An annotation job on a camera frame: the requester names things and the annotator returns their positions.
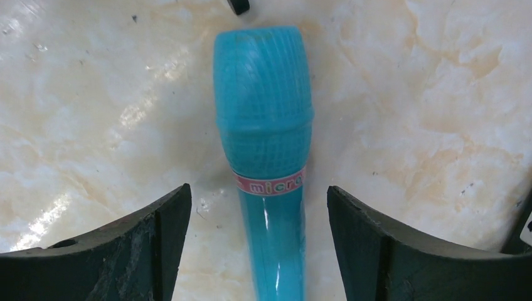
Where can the black tripod mic stand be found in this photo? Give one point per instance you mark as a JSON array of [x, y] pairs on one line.
[[239, 7]]

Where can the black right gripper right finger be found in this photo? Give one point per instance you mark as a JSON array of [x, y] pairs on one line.
[[381, 258]]

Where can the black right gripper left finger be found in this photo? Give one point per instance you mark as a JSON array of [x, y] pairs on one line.
[[135, 257]]

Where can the teal toy microphone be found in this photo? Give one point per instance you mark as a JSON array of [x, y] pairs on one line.
[[264, 115]]

